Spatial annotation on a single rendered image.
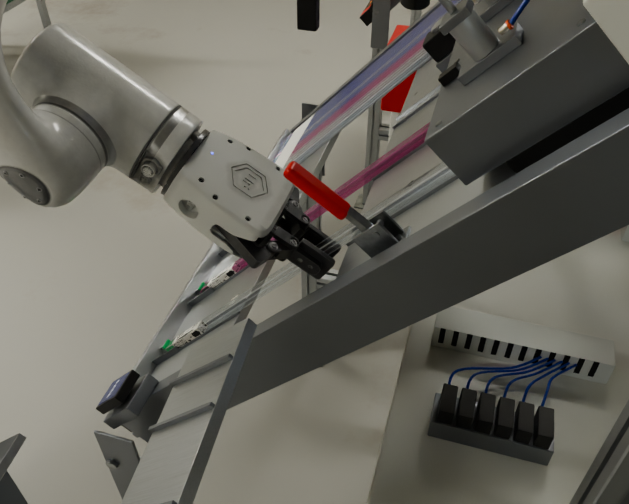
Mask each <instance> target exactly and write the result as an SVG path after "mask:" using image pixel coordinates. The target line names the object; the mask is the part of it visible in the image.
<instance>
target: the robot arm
mask: <svg viewBox="0 0 629 504"><path fill-rule="evenodd" d="M7 1H8V0H0V176H1V177H2V178H3V179H4V180H5V181H6V182H7V183H8V184H9V185H10V186H11V187H12V188H13V189H14V190H16V191H17V192H18V193H19V194H21V195H22V196H23V197H24V198H25V199H28V200H30V201H31V202H33V203H35V204H37V205H40V206H43V207H47V208H58V207H61V206H64V205H66V204H68V203H70V202H71V201H73V200H74V199H75V198H76V197H78V196H79V195H80V194H81V193H82V192H83V191H84V190H85V189H86V188H87V186H88V185H89V184H90V183H91V182H92V181H93V180H94V179H95V177H96V176H97V175H98V174H99V173H100V172H101V170H102V169H103V168H104V167H106V166H107V167H113V168H115V169H117V170H118V171H120V172H121V173H123V174H124V175H126V176H127V177H129V178H130V179H132V180H133V181H135V182H136V183H138V184H139V185H141V186H142V187H144V188H145V189H147V190H148V191H150V192H151V193H155V192H156V191H157V190H158V189H159V188H160V186H162V187H163V189H162V191H161V194H163V195H164V197H163V199H164V200H165V201H166V202H167V203H168V204H169V206H170V207H171V208H173V209H174V210H175V211H176V212H177V213H178V214H179V215H180V216H181V217H182V218H183V219H185V220H186V221H187V222H188V223H189V224H190V225H192V226H193V227H194V228H195V229H196V230H198V231H199V232H200V233H202V234H203V235H204V236H205V237H207V238H208V239H209V240H211V241H212V242H214V243H215V244H216V245H218V246H219V247H221V248H222V249H224V250H225V251H227V252H229V253H230V254H232V255H234V256H236V257H238V258H243V259H244V260H245V261H246V262H247V264H248V265H249V266H250V267H251V268H254V269H255V268H257V267H259V266H260V265H262V264H263V263H265V262H266V261H267V260H275V259H278V260H279V261H282V262H283V261H285V260H286V259H287V260H289V261H290V262H292V263H293V264H295V265H296V266H298V267H299V268H301V269H302V270H303V271H305V272H306V273H308V274H309V275H311V276H312V277H314V278H315V279H321V278H322V277H323V276H324V275H325V274H326V273H327V272H328V271H329V270H330V269H331V268H332V267H333V266H334V264H335V260H334V258H333V257H334V256H335V255H336V254H337V253H338V252H339V251H340V249H341V248H339V249H337V250H336V251H334V252H333V253H331V254H329V255H328V254H327V253H325V252H324V251H322V250H321V249H319V248H318V247H317V246H315V245H317V244H319V243H320V242H322V241H323V240H325V239H326V238H328V237H329V236H327V235H326V234H325V233H323V232H322V231H320V230H319V229H317V228H316V227H315V226H313V225H312V224H310V222H311V220H310V218H309V217H308V216H307V215H306V214H305V213H303V211H302V208H301V206H300V204H299V190H298V188H296V187H295V185H294V184H293V183H291V182H290V181H289V180H287V179H286V178H285V177H284V175H283V173H284V171H285V170H284V169H283V168H282V167H280V166H279V165H277V164H276V163H274V162H273V161H271V160H270V159H268V158H266V157H265V156H263V155H262V154H260V153H258V152H257V151H255V150H254V149H252V148H250V147H248V146H247V145H245V144H243V143H241V142H240V141H238V140H236V139H234V138H232V137H230V136H228V135H226V134H223V133H221V132H219V131H216V130H214V129H213V130H212V131H211V132H209V131H208V130H206V129H205V130H203V132H202V133H200V132H199V130H200V128H201V126H202V124H203V121H202V120H201V119H199V118H198V117H196V116H195V115H193V114H192V113H191V112H189V111H188V110H186V109H185V108H184V107H182V106H181V105H179V104H178V103H177V102H175V101H174V100H172V99H171V98H170V97H168V96H167V95H165V94H164V93H163V92H161V91H160V90H158V89H157V88H156V87H154V86H153V85H151V84H150V83H149V82H147V81H146V80H144V79H143V78H142V77H140V76H139V75H137V74H136V73H135V72H133V71H132V70H130V69H129V68H128V67H126V66H125V65H123V64H122V63H121V62H119V61H118V60H116V59H115V58H114V57H112V56H111V55H109V54H108V53H106V52H105V51H104V50H102V49H101V48H99V47H98V46H97V45H95V44H94V43H92V42H91V41H90V40H88V39H87V38H85V37H84V36H83V35H81V34H80V33H78V32H77V31H76V30H74V29H73V28H71V27H70V26H69V25H67V24H65V23H62V22H57V23H54V24H51V25H49V26H47V27H46V28H44V29H43V30H42V31H40V32H39V33H38V34H37V35H36V36H35V37H34V38H33V39H32V40H31V41H30V42H29V44H28V45H27V46H26V47H25V49H24V50H23V52H22V53H21V55H20V56H19V58H18V60H17V62H16V64H15V66H14V68H13V71H12V73H11V77H10V75H9V72H8V69H7V66H6V63H5V59H4V55H3V50H2V44H1V24H2V17H3V12H4V9H5V6H6V3H7ZM283 215H284V218H285V219H284V218H283V217H282V216H283ZM272 237H273V238H275V239H276V240H272V241H271V240H270V239H271V238H272Z"/></svg>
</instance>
